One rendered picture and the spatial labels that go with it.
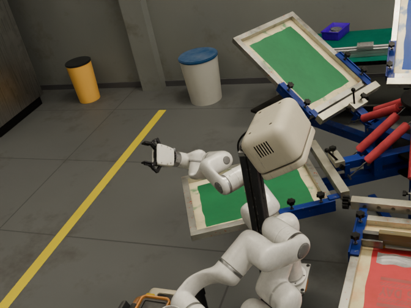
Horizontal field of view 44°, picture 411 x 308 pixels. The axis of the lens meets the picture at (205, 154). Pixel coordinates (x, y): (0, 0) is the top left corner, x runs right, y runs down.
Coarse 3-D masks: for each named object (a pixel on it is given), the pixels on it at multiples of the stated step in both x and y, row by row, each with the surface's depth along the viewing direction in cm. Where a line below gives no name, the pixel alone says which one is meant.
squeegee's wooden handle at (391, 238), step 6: (384, 234) 233; (390, 234) 232; (396, 234) 231; (402, 234) 230; (408, 234) 230; (384, 240) 235; (390, 240) 233; (396, 240) 232; (402, 240) 231; (408, 240) 230; (402, 246) 233; (408, 246) 231
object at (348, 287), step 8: (368, 216) 255; (376, 216) 254; (368, 224) 254; (376, 224) 253; (384, 224) 251; (392, 224) 249; (400, 224) 247; (408, 224) 245; (352, 256) 234; (352, 264) 230; (352, 272) 226; (344, 280) 223; (352, 280) 222; (344, 288) 219; (352, 288) 220; (344, 296) 215; (344, 304) 212
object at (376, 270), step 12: (372, 252) 238; (384, 252) 237; (396, 252) 236; (408, 252) 234; (372, 264) 232; (372, 276) 226; (396, 276) 224; (408, 276) 223; (372, 288) 220; (372, 300) 215
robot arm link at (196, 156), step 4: (180, 152) 243; (192, 152) 240; (196, 152) 239; (200, 152) 239; (204, 152) 240; (184, 156) 242; (188, 156) 243; (192, 156) 239; (196, 156) 238; (200, 156) 238; (184, 160) 242; (188, 160) 243; (192, 160) 239; (196, 160) 238; (200, 160) 238; (180, 164) 241; (184, 164) 242; (188, 164) 244; (184, 168) 246; (188, 168) 246
